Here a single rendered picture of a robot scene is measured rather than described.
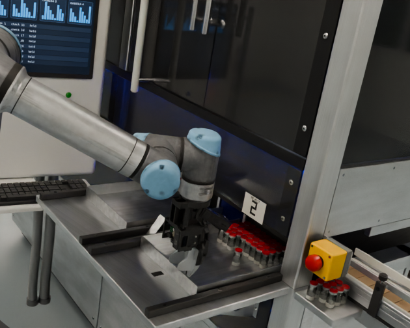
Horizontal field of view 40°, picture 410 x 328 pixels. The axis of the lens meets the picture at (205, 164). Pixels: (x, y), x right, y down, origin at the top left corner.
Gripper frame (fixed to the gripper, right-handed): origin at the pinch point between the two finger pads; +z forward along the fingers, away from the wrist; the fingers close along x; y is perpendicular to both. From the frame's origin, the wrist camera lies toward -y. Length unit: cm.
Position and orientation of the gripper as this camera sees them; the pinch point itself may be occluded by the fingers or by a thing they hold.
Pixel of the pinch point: (189, 271)
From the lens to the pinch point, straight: 136.4
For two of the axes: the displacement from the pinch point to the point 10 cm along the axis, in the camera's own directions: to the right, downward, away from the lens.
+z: -1.6, 9.3, 3.3
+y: -8.0, 0.8, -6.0
